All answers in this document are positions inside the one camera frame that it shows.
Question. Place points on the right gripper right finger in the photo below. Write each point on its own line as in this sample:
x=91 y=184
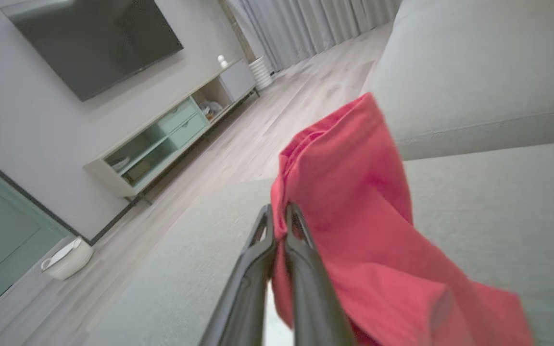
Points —
x=313 y=302

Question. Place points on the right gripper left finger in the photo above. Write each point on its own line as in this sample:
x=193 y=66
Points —
x=245 y=302

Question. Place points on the red and white garment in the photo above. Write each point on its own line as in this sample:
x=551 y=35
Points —
x=354 y=216

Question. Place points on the brown box in cabinet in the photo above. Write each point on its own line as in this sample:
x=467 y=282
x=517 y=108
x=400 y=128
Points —
x=137 y=172

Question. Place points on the white laundry basket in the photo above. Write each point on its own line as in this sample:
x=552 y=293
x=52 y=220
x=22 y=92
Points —
x=70 y=264

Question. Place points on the white bowl in cabinet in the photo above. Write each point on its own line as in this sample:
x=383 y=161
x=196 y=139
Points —
x=120 y=164

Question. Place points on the white and green TV cabinet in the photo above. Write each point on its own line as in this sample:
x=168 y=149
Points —
x=185 y=122

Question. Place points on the clutter in cabinet shelf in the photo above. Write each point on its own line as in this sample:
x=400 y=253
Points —
x=212 y=109

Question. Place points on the grey sofa seat cushion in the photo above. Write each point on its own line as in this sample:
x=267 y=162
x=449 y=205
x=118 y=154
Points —
x=498 y=216

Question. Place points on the white ribbed vase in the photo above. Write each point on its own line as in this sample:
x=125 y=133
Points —
x=261 y=74

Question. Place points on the small white ornament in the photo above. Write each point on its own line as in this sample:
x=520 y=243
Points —
x=221 y=60

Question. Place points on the pale green door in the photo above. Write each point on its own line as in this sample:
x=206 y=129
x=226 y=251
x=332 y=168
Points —
x=3 y=230

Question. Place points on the grey curtain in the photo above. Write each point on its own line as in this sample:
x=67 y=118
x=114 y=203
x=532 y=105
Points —
x=306 y=24

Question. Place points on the wall-mounted black television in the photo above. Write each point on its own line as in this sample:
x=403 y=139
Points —
x=94 y=43

